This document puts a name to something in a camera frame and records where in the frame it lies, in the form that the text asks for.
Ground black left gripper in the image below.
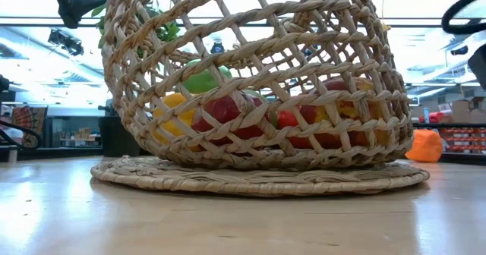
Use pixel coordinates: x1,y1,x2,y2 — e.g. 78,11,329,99
52,0,110,30

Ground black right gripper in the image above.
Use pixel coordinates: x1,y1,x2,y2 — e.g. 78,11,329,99
467,44,486,90

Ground yellow bell pepper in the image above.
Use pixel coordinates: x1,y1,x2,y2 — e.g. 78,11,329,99
151,92,198,152

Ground green apple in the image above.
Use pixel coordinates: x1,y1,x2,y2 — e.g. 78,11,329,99
181,59,233,95

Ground orange yellow peach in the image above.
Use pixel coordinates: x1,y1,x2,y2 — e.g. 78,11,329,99
322,76,392,150

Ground red orange mango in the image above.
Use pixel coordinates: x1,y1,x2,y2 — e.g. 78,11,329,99
191,93,267,140

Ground woven seagrass basket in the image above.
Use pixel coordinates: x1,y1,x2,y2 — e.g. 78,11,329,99
100,0,415,172

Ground red tomato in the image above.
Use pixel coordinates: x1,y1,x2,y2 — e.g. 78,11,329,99
276,105,323,150

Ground black ceiling track light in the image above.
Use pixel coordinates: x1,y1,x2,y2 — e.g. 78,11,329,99
47,29,84,57

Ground cardboard boxes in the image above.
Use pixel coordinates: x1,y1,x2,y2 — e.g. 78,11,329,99
451,96,486,124

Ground red container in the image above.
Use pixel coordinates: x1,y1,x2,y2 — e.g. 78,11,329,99
419,112,445,124

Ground red stacked crates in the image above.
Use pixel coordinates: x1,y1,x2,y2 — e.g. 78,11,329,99
440,127,486,153

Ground brown storage shelf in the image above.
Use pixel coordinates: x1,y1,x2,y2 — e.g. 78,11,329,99
58,127,102,148

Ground green potted plant black pot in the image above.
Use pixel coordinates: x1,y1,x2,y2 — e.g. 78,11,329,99
90,2,181,157

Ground round woven placemat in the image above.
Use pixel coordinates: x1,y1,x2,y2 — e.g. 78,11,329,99
90,155,431,198

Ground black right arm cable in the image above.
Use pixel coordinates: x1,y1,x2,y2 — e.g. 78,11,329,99
441,0,486,35

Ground black curved cable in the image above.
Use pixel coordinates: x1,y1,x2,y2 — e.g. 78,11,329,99
0,118,43,150

